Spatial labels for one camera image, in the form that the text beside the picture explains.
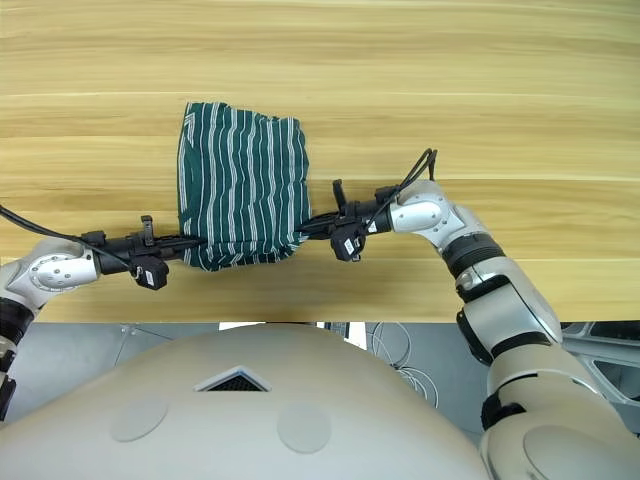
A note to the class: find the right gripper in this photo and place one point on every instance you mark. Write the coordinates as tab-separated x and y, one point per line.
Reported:
357	211

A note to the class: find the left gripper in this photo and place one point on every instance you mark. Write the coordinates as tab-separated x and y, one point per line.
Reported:
122	247

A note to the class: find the green striped T-shirt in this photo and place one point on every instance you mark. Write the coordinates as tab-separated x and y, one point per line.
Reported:
245	185

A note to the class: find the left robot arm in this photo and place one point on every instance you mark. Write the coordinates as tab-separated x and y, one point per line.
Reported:
55	267

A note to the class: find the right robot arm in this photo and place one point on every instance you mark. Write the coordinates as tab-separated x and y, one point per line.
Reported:
520	310

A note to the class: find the robot body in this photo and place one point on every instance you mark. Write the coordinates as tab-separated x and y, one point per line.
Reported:
240	410

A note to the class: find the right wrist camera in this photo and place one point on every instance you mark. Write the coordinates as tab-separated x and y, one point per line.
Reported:
346	245

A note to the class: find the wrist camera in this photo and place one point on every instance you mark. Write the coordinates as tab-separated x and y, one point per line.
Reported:
151	275
346	245

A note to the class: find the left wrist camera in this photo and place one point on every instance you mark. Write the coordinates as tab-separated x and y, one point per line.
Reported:
151	275

